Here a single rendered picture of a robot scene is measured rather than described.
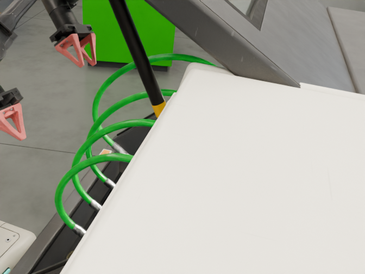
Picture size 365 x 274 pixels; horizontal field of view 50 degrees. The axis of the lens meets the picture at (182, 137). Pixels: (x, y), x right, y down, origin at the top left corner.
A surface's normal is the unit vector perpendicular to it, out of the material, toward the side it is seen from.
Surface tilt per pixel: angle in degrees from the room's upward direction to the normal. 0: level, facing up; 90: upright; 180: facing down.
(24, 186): 0
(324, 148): 0
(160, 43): 90
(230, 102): 0
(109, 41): 90
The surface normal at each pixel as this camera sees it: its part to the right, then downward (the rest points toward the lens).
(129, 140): -0.23, 0.49
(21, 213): 0.11, -0.84
